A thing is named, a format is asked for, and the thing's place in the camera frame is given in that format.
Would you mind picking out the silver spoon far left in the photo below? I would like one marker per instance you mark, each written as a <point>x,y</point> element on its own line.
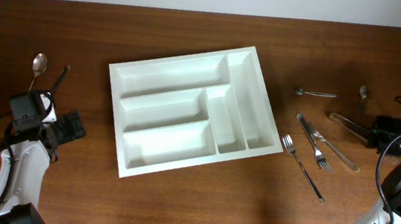
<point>39,66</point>

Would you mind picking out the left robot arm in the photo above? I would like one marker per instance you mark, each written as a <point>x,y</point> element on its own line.
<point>27,149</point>

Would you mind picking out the silver fork short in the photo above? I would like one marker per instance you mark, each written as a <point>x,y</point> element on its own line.
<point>319,157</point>

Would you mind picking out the white plastic cutlery tray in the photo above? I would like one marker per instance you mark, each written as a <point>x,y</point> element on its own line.
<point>185,111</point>

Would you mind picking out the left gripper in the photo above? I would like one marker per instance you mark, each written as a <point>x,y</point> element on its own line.
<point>72,130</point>

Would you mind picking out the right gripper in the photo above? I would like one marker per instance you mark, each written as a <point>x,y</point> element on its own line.
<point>379,144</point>

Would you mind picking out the silver spoon dark handle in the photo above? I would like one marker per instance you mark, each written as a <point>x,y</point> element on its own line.
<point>61,78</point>

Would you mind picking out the small silver teaspoon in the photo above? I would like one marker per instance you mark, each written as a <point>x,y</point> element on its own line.
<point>300,91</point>

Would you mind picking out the small dark-handled spoon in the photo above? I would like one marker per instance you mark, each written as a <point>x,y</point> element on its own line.
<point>364,93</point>

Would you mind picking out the silver fork long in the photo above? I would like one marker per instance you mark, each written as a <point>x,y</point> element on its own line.
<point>289,147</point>

